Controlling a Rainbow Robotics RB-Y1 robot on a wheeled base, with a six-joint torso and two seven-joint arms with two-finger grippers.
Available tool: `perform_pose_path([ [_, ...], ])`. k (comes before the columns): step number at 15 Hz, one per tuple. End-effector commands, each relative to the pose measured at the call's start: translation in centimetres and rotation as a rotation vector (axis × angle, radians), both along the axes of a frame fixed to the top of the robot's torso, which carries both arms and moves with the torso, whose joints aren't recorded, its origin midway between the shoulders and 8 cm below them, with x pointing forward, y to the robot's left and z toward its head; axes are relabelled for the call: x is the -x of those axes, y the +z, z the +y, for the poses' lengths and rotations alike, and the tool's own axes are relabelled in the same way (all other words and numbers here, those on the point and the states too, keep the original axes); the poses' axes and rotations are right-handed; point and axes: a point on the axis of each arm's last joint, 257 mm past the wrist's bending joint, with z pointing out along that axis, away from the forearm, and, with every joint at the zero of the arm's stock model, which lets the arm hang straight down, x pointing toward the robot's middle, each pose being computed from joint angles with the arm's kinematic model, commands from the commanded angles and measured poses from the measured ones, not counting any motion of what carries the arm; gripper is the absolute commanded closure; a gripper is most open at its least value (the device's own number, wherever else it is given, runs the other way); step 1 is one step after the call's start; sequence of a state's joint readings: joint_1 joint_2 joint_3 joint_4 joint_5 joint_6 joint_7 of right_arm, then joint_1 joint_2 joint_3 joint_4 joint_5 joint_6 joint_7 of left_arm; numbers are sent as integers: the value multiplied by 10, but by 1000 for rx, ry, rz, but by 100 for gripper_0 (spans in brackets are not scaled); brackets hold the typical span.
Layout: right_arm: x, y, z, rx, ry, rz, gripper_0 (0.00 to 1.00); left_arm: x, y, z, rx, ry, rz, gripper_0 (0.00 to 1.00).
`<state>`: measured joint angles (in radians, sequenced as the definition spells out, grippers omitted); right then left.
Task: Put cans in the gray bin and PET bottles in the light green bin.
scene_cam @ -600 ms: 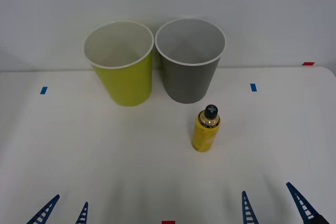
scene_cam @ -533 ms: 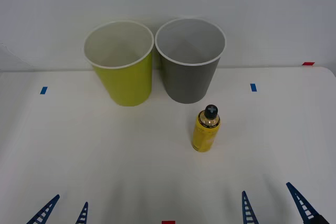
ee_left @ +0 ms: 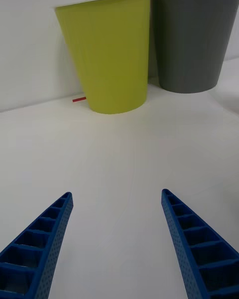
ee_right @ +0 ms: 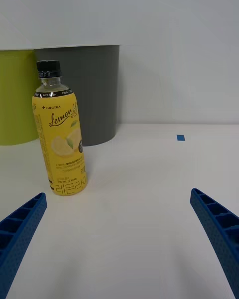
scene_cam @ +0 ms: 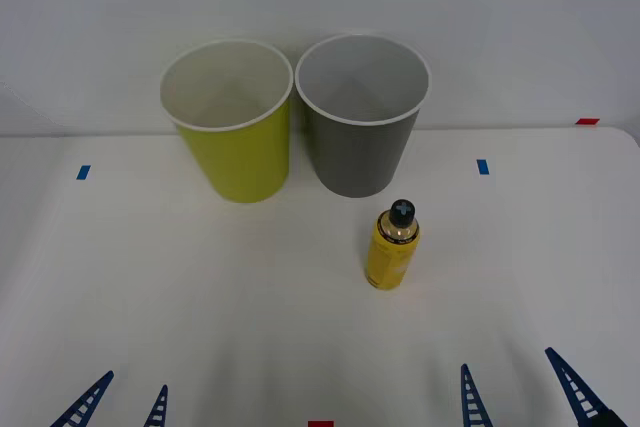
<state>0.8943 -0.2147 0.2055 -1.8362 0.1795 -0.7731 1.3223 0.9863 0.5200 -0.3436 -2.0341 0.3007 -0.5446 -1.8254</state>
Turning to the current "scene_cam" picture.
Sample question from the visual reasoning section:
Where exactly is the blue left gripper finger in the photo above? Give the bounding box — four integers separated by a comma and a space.
49, 370, 116, 427
143, 384, 170, 427

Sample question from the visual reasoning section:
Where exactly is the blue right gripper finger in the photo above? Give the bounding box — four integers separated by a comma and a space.
544, 346, 633, 427
459, 362, 494, 427

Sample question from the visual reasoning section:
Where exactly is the yellow bottle with black cap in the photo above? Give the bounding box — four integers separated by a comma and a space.
364, 198, 422, 293

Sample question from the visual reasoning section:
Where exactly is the yellow-green plastic waste bin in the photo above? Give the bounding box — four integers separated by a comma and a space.
159, 37, 294, 205

